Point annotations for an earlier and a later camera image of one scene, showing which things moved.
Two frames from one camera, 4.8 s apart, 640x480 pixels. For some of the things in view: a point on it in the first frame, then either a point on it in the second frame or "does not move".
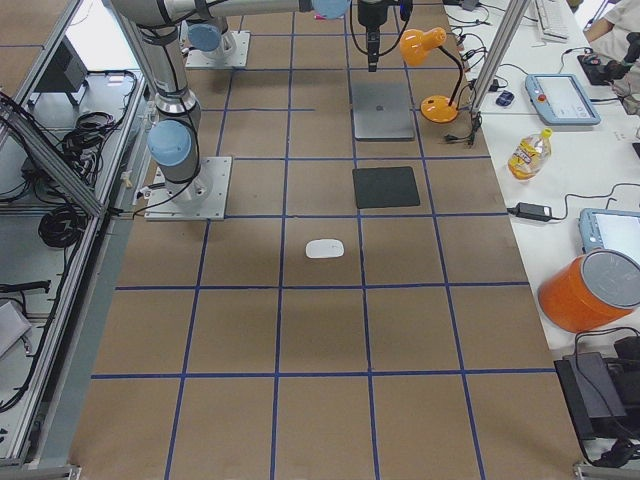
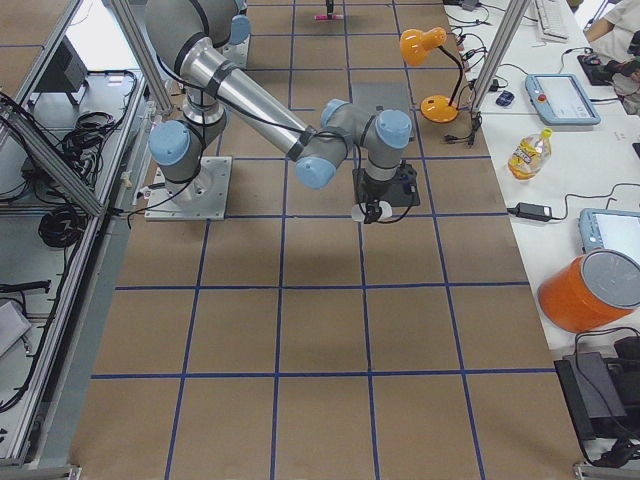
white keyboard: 554,19 does not move
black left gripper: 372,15 to 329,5
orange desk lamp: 414,44 does not move
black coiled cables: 62,226 does not move
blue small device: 505,98 does not move
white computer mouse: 325,248 to 359,215
